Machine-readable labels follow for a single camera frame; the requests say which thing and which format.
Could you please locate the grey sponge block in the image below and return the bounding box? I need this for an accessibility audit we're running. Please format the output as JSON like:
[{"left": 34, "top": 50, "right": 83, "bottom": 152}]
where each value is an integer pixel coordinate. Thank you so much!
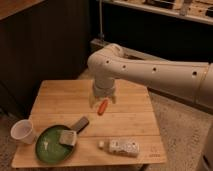
[{"left": 59, "top": 130, "right": 77, "bottom": 146}]

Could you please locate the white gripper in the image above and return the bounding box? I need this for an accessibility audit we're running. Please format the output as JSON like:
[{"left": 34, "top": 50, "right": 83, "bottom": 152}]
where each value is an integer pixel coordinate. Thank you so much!
[{"left": 89, "top": 84, "right": 117, "bottom": 108}]

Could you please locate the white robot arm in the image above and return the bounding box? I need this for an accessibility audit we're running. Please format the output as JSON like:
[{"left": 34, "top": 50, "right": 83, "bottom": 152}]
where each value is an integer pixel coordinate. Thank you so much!
[{"left": 87, "top": 43, "right": 213, "bottom": 112}]

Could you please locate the white plastic bottle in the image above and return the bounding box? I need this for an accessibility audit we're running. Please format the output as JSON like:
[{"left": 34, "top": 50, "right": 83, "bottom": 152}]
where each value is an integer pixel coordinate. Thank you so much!
[{"left": 98, "top": 139, "right": 140, "bottom": 157}]

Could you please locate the background shelf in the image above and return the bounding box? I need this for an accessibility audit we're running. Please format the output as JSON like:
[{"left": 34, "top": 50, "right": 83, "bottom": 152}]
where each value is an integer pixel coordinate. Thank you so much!
[{"left": 103, "top": 0, "right": 213, "bottom": 26}]

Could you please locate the orange carrot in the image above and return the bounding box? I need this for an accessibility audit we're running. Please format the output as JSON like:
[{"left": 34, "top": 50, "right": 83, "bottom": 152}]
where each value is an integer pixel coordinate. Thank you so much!
[{"left": 97, "top": 99, "right": 108, "bottom": 115}]

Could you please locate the wooden folding table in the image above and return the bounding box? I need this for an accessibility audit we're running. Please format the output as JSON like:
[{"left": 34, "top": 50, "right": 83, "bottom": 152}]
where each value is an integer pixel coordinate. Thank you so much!
[{"left": 11, "top": 79, "right": 168, "bottom": 169}]

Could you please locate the dark rectangular block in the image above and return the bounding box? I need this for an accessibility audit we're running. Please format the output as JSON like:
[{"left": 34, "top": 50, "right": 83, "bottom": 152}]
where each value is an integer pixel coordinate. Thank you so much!
[{"left": 71, "top": 117, "right": 89, "bottom": 133}]

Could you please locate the white paper cup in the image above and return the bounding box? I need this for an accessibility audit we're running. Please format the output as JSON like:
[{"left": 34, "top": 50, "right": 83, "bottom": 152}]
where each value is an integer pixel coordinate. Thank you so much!
[{"left": 10, "top": 119, "right": 36, "bottom": 144}]

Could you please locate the green plate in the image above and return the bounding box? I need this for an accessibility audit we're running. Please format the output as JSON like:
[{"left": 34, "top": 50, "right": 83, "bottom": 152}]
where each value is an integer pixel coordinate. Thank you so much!
[{"left": 35, "top": 125, "right": 77, "bottom": 165}]

